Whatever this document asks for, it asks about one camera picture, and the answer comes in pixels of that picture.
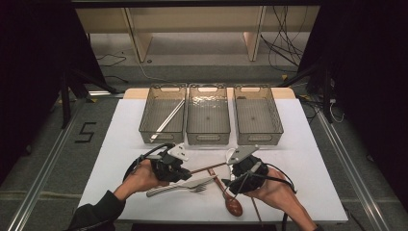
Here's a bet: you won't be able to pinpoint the light wooden shelf unit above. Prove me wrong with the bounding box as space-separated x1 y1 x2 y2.
76 5 321 64

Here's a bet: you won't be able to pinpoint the transparent grey plastic basket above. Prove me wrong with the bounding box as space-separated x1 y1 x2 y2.
186 83 232 146
233 84 285 146
139 84 188 144

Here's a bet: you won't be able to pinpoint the short aluminium rail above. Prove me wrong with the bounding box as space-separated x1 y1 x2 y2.
88 90 125 99

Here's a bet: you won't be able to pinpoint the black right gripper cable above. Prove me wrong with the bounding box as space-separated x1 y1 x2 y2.
224 163 297 231

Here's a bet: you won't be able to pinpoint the person's right hand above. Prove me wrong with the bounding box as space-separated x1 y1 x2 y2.
243 167 297 210

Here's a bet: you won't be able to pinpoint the bundle of black floor cables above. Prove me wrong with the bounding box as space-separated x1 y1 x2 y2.
260 5 310 73

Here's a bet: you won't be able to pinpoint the thin black floor cable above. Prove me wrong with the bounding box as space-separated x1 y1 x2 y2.
96 52 128 68

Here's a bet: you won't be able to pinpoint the person's left hand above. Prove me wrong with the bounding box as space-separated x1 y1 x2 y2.
123 159 169 195

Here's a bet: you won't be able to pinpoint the white table cover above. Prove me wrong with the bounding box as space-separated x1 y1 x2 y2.
78 97 349 224

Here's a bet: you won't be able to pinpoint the dark curtain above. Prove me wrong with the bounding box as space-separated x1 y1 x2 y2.
297 0 408 206
0 0 108 186

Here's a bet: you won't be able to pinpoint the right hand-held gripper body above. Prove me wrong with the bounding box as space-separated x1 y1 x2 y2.
225 144 269 195

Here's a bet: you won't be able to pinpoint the long aluminium floor rail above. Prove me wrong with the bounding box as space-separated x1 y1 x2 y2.
316 109 391 231
6 105 85 231

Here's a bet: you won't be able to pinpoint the thin white looped cable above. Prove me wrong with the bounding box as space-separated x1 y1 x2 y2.
328 98 346 124

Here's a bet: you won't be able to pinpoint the silver forks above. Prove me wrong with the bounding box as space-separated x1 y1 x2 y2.
145 176 216 198

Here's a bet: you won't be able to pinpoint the black metal stand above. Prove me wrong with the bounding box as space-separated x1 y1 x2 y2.
59 64 120 129
278 61 335 125

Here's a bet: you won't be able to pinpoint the brown wooden spoon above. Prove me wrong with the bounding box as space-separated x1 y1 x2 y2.
206 167 243 218

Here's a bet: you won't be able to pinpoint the white floor cable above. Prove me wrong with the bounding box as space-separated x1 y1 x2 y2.
138 61 168 83

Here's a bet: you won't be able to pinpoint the metal fork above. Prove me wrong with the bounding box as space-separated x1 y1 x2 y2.
147 183 208 194

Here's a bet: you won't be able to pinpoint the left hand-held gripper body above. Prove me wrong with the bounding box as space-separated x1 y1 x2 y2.
150 142 190 184

